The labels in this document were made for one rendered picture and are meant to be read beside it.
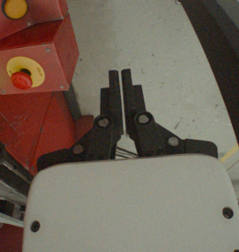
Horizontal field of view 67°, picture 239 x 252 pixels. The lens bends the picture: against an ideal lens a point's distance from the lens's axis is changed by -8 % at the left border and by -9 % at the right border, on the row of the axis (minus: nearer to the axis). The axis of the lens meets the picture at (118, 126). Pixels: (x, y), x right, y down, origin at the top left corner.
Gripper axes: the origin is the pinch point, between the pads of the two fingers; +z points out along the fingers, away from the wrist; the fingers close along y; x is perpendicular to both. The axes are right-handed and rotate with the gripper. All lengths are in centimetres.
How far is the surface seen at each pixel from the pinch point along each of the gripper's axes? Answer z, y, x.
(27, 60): 18.0, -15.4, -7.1
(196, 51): 91, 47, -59
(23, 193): 12, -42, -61
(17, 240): -3, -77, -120
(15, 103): 38, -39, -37
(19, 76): 15.4, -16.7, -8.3
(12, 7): 23.3, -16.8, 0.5
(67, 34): 25.2, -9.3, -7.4
